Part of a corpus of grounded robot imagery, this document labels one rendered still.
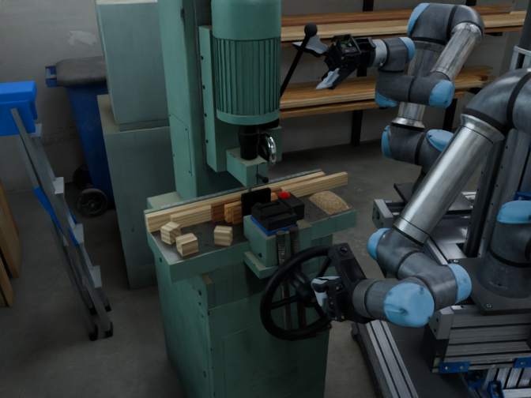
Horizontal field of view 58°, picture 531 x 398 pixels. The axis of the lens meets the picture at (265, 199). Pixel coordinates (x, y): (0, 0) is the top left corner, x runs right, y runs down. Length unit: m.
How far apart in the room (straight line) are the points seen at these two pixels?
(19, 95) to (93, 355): 1.16
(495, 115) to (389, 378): 1.15
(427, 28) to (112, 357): 1.84
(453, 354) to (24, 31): 3.12
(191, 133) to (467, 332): 0.97
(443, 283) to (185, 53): 0.93
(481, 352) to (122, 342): 1.55
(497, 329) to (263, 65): 0.93
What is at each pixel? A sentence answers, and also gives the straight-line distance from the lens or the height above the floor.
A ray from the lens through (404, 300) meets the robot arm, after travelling 0.87.
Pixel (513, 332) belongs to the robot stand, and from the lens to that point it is 1.50.
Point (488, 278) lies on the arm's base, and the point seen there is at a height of 0.85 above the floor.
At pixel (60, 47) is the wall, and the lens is 3.63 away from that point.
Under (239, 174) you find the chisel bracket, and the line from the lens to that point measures 1.40.
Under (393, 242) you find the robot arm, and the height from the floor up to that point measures 1.08.
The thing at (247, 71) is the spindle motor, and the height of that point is 1.34.
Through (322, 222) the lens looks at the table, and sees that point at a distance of 1.43.
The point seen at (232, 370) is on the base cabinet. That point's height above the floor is 0.44.
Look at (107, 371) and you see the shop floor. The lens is 2.29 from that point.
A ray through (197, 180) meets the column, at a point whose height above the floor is 0.94.
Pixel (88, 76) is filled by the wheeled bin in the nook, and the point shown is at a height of 0.94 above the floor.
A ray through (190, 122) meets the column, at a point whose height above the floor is 1.14.
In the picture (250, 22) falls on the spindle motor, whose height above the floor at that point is 1.46.
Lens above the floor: 1.63
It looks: 28 degrees down
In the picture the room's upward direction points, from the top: straight up
